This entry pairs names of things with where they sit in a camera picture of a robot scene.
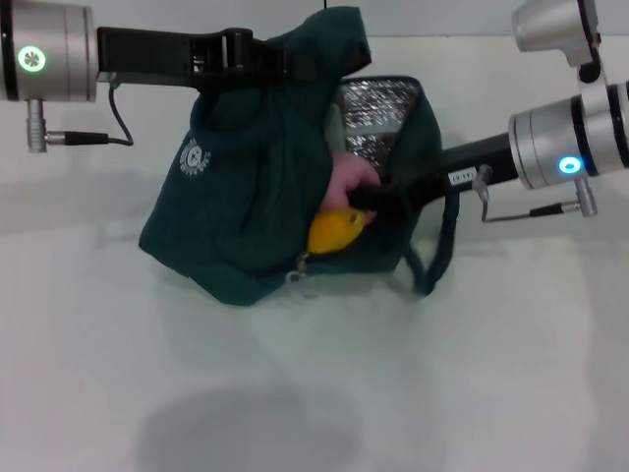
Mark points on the yellow banana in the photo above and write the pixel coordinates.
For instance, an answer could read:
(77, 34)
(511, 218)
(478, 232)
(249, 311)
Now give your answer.
(329, 231)

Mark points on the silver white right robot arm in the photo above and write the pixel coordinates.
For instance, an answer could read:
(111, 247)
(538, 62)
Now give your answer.
(550, 142)

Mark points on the dark teal insulated lunch bag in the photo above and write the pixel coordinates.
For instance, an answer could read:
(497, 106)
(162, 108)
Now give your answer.
(245, 196)

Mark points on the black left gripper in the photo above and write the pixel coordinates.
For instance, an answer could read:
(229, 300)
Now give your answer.
(157, 56)

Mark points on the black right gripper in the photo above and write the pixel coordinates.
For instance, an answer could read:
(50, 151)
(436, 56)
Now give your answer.
(491, 162)

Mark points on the pink peach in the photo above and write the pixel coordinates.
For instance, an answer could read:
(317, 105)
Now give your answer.
(349, 172)

